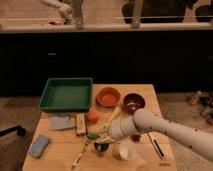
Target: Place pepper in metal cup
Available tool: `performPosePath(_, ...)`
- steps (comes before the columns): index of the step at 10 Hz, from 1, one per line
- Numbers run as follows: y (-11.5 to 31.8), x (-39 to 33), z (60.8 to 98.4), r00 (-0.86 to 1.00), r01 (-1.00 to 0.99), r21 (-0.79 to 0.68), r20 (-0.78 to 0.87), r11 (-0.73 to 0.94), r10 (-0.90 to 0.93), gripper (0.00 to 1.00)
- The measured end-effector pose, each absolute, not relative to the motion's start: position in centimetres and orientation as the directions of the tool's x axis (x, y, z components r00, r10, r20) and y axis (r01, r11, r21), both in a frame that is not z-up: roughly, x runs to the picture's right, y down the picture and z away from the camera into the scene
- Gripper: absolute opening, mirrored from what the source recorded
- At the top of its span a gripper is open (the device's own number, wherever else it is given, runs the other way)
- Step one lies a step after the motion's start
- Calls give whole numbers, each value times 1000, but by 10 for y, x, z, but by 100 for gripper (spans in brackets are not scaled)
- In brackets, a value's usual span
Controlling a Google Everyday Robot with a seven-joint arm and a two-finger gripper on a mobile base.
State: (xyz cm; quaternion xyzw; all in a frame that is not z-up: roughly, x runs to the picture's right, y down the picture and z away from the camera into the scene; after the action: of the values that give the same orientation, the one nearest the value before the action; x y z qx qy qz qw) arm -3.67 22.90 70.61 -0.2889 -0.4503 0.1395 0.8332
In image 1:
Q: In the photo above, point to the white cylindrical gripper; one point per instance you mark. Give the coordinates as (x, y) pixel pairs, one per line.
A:
(118, 129)

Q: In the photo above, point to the green pepper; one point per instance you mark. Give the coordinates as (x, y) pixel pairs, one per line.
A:
(93, 136)

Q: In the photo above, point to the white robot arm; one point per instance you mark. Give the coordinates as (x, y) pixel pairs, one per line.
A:
(145, 121)

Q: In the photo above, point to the metal cup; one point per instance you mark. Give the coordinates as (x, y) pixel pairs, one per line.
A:
(100, 149)

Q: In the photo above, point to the white cup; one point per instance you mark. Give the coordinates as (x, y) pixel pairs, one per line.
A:
(125, 150)

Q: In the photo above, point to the orange round fruit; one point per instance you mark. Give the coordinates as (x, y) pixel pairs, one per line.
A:
(93, 116)

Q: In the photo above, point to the small red object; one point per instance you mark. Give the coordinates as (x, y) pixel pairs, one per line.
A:
(135, 138)

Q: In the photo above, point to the orange bowl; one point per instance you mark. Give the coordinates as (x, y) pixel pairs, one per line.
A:
(108, 97)

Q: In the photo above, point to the dark red bowl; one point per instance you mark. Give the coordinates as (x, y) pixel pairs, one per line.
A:
(132, 102)

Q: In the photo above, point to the wooden block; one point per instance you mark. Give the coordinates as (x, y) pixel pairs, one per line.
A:
(81, 127)

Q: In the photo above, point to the grey cloth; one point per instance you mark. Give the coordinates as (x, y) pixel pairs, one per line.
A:
(60, 122)

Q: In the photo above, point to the green plastic tray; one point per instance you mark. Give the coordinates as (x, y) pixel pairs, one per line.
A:
(67, 95)

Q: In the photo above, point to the black handled knife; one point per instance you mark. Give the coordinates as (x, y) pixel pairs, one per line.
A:
(156, 146)

